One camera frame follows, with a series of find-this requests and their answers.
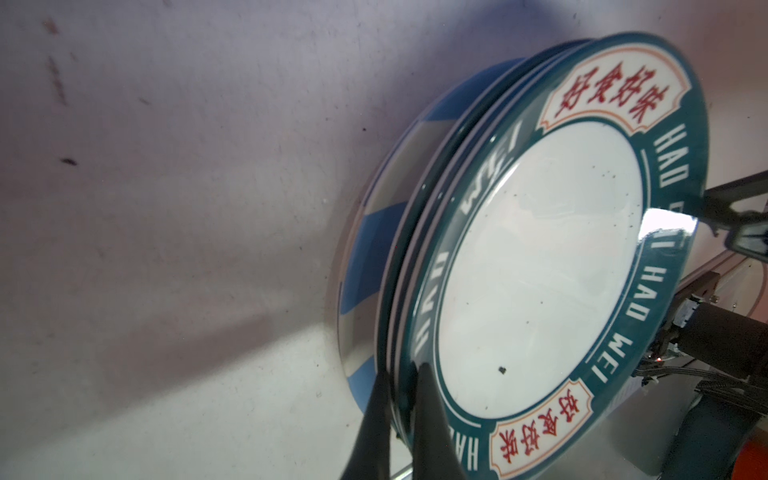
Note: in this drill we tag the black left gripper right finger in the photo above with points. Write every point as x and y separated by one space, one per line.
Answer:
434 456

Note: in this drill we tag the green rimmed Hao Wei plate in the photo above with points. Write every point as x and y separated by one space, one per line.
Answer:
554 253

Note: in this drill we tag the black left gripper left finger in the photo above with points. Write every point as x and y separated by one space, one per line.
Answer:
370 457

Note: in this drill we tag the orange sunburst pattern plate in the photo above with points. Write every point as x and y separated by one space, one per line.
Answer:
415 166

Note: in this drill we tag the green clover pattern plate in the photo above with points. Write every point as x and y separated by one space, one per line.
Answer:
414 240

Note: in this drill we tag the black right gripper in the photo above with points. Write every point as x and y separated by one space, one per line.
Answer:
708 331

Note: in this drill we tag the blue white striped plate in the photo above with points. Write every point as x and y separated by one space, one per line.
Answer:
356 297

